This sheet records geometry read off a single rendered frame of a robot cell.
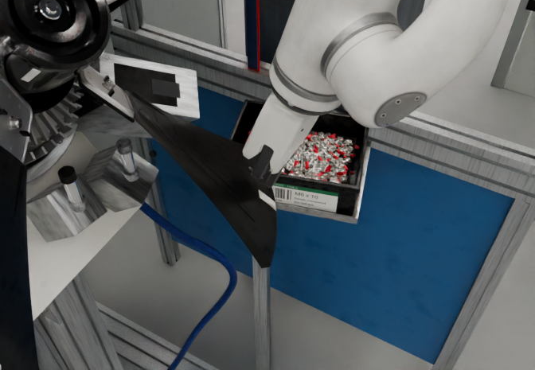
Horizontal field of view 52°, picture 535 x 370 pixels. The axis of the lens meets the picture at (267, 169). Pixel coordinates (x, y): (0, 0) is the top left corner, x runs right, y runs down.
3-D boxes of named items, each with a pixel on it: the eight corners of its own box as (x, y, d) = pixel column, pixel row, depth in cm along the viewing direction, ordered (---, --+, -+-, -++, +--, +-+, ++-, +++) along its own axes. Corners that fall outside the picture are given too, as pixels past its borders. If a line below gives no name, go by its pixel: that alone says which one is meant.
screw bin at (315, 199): (219, 196, 89) (216, 165, 84) (246, 129, 101) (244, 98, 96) (354, 220, 86) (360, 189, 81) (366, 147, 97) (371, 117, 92)
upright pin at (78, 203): (66, 208, 69) (52, 173, 64) (78, 197, 70) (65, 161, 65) (80, 215, 68) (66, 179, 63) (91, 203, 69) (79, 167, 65)
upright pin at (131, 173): (121, 177, 76) (111, 143, 71) (130, 168, 77) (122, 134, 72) (133, 183, 75) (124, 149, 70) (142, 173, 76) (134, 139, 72)
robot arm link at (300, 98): (301, 21, 59) (292, 42, 61) (260, 64, 53) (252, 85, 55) (369, 62, 58) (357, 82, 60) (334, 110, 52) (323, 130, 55)
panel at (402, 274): (171, 239, 169) (134, 57, 122) (173, 238, 170) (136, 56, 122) (434, 365, 141) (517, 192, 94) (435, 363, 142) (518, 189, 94)
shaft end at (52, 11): (33, 9, 50) (36, 7, 49) (44, -7, 51) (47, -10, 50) (55, 24, 51) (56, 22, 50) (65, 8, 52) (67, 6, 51)
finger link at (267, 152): (281, 116, 59) (289, 116, 64) (244, 177, 60) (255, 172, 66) (290, 122, 59) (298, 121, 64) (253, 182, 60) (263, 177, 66)
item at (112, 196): (115, 213, 81) (74, 188, 78) (132, 179, 85) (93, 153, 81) (142, 205, 76) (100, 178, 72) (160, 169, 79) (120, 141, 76)
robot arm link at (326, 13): (374, 95, 55) (332, 31, 59) (442, -15, 45) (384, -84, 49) (302, 107, 51) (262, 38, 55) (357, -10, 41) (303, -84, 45)
